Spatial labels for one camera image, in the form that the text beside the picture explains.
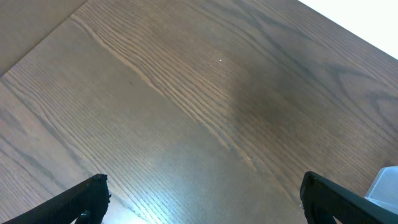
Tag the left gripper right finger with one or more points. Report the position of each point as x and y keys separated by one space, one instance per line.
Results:
x=324 y=201

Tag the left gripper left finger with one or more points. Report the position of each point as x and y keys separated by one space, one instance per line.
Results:
x=87 y=202

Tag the clear plastic storage bin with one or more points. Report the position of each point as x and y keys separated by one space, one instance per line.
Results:
x=384 y=189

